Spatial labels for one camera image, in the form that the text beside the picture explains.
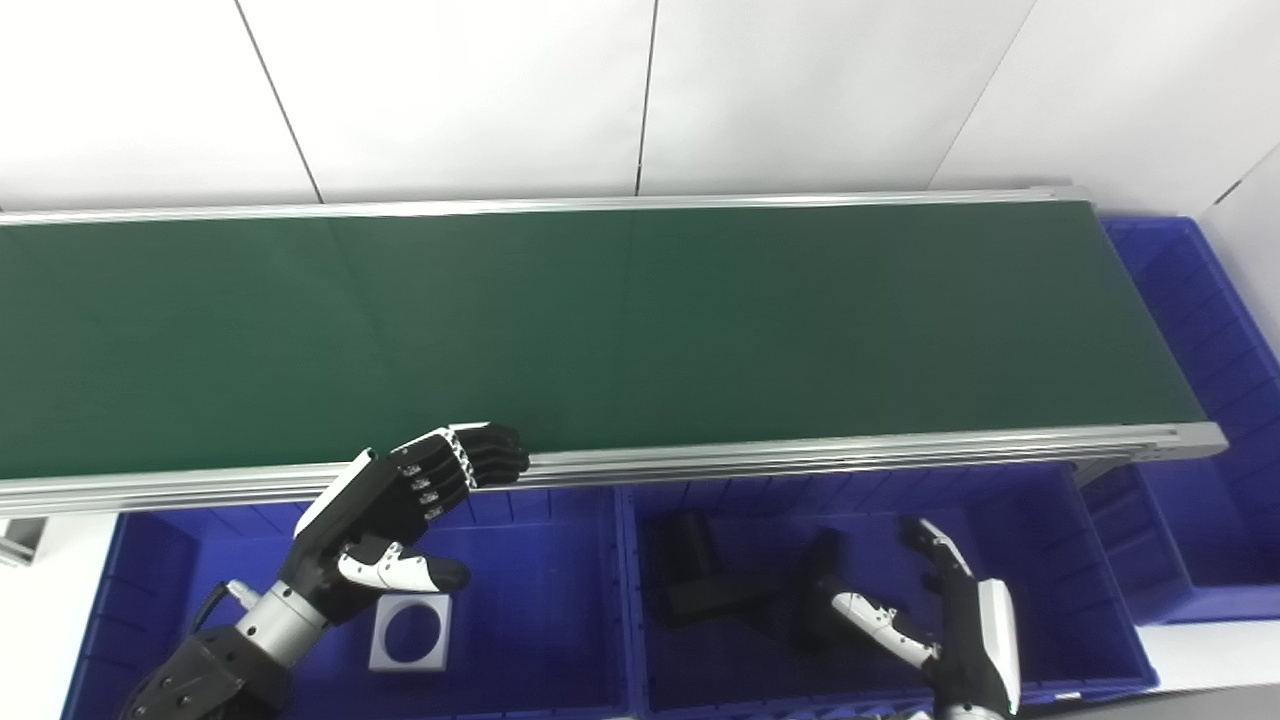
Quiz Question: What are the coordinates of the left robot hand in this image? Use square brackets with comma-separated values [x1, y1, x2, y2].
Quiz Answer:
[278, 422, 531, 628]

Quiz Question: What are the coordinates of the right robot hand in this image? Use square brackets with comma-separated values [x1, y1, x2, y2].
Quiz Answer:
[828, 515, 1023, 715]

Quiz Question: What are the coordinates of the black cylinder part square base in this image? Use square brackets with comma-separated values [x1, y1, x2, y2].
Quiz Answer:
[788, 527, 873, 653]
[648, 508, 801, 633]

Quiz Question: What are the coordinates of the blue plastic bin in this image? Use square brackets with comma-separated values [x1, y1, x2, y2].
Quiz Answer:
[615, 465, 1161, 717]
[1075, 215, 1280, 627]
[60, 488, 637, 720]

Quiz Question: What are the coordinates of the green conveyor belt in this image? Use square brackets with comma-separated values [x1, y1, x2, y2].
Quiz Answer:
[0, 200, 1207, 481]

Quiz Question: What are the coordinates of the aluminium conveyor leg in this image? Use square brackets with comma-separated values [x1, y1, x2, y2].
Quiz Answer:
[0, 515, 51, 569]

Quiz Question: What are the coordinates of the grey square plate with hole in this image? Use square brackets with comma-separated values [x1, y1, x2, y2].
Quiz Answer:
[368, 593, 453, 673]

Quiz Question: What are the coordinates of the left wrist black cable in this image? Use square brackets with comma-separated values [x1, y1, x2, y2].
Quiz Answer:
[188, 580, 263, 639]

